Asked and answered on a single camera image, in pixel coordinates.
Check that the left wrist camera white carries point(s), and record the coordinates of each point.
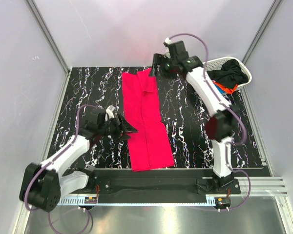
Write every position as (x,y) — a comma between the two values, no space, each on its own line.
(109,112)

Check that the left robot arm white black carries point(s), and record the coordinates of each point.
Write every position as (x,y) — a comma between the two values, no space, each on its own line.
(56,166)

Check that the black t shirt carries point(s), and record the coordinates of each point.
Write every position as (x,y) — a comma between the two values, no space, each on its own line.
(229,75)

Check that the blue t shirt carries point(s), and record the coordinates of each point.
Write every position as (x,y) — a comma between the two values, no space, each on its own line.
(222,91)

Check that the white plastic laundry basket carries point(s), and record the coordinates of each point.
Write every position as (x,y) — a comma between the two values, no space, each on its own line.
(216,64)

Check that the pink red t shirt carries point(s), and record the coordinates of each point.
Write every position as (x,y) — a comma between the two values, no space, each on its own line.
(149,148)

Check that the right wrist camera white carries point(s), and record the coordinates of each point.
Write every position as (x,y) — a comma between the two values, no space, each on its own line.
(175,50)

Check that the aluminium frame rail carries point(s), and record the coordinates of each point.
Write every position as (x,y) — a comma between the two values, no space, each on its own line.
(111,185)

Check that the orange t shirt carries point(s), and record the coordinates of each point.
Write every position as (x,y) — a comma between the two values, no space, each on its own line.
(226,89)

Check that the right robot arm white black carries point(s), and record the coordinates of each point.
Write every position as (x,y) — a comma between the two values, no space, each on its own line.
(220,126)

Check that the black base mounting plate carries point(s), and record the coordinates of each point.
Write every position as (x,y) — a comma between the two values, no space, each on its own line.
(149,198)

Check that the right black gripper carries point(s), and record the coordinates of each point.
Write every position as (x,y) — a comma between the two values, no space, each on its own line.
(159,61)

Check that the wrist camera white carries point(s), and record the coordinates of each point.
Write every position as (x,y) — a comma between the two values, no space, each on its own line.
(109,112)
(175,50)

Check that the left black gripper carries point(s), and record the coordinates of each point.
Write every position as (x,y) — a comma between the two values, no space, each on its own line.
(118,131)

